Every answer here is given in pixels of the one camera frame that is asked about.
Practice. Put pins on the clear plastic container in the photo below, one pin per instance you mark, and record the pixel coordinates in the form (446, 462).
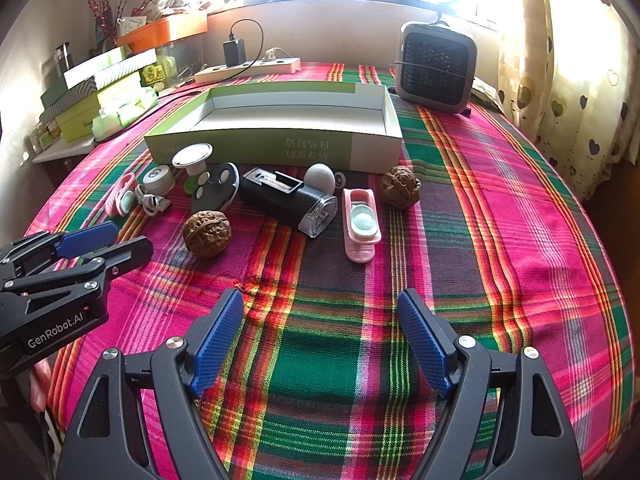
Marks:
(187, 57)

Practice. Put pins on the black charger adapter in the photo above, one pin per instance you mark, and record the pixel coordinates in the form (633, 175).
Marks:
(234, 52)

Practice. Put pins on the dark green patterned box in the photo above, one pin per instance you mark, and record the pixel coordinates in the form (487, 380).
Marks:
(65, 92)

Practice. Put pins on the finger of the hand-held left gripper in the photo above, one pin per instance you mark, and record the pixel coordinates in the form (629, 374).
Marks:
(127, 254)
(85, 238)

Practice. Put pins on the green tissue pack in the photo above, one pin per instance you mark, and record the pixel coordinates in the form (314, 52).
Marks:
(125, 110)

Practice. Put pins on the black bike light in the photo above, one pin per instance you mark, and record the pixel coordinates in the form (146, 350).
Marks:
(280, 200)

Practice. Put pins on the pile of paper packets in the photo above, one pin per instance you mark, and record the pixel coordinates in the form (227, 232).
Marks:
(150, 10)

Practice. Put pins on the black key fob remote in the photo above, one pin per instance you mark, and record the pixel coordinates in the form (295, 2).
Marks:
(217, 198)

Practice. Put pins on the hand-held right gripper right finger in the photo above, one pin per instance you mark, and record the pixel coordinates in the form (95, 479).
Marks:
(425, 345)

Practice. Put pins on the pink clip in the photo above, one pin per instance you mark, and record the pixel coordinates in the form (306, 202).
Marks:
(120, 200)

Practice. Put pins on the green white flat box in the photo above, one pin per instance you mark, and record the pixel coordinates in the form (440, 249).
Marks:
(95, 67)

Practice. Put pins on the black metal cup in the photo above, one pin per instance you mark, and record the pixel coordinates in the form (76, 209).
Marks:
(62, 57)

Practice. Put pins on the white power strip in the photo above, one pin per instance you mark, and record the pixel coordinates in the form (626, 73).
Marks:
(260, 67)

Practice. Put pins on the white side table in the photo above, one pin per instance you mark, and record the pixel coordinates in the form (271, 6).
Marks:
(60, 150)

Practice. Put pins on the green white round holder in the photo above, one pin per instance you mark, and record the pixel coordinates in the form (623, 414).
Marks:
(192, 155)

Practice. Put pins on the brown walnut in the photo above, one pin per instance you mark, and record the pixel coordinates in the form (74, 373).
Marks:
(401, 186)
(206, 234)

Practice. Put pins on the green white cardboard box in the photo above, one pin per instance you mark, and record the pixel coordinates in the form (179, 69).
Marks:
(300, 110)

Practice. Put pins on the white plug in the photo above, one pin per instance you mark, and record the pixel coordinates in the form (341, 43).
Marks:
(272, 53)

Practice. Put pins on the yellow-green box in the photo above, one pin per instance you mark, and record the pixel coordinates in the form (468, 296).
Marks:
(75, 122)

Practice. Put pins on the heart print curtain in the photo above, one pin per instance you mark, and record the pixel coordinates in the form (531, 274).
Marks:
(575, 85)

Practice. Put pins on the small green carton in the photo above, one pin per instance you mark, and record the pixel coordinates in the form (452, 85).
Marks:
(47, 136)

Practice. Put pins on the white round knob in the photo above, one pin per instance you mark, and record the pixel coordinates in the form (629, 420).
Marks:
(320, 176)

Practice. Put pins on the small yellow-green packet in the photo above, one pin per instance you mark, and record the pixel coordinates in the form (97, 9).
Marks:
(160, 69)

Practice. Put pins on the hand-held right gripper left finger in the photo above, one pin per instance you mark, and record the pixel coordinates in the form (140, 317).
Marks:
(217, 340)

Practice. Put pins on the plaid tablecloth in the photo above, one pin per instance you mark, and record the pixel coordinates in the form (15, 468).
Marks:
(500, 260)

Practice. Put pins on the grey striped box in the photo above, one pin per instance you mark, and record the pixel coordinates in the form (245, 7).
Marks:
(130, 72)

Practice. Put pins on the person's left hand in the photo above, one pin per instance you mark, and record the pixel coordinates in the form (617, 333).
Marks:
(40, 390)

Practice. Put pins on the orange tray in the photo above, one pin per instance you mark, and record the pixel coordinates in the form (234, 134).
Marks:
(165, 30)

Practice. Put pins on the grey portable fan heater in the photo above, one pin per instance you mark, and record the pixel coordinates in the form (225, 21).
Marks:
(435, 65)

